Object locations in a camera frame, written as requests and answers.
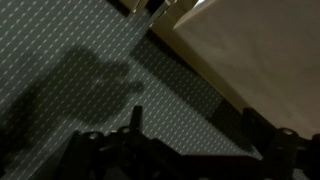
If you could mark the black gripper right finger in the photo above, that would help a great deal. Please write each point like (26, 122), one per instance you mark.
(254, 124)

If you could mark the wooden underbed drawer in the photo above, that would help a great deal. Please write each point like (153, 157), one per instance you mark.
(131, 4)
(180, 8)

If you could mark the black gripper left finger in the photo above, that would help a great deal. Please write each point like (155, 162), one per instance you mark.
(136, 116)

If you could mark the wooden drawer with clothes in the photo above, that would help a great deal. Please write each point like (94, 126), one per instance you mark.
(260, 60)

